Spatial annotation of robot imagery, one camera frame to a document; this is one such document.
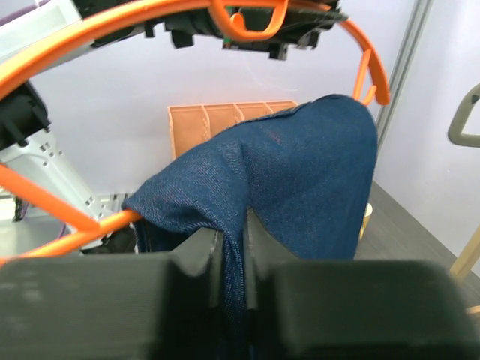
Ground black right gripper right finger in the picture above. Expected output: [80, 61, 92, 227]
[245, 211, 479, 359]

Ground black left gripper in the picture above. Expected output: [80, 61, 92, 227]
[89, 0, 350, 61]

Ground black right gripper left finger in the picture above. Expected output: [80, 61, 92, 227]
[1, 229, 223, 359]

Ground orange plastic hanger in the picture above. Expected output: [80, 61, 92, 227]
[0, 0, 392, 263]

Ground blue denim jeans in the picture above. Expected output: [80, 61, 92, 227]
[122, 94, 377, 359]

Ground clear acrylic hanger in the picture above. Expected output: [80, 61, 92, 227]
[448, 83, 480, 148]

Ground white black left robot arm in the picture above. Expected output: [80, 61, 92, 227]
[1, 1, 347, 220]

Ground yellow mug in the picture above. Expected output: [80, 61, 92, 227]
[358, 203, 374, 241]

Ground orange file organizer rack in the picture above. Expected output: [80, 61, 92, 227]
[167, 100, 297, 159]

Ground wooden clothes rack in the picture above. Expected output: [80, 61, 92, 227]
[450, 227, 480, 281]

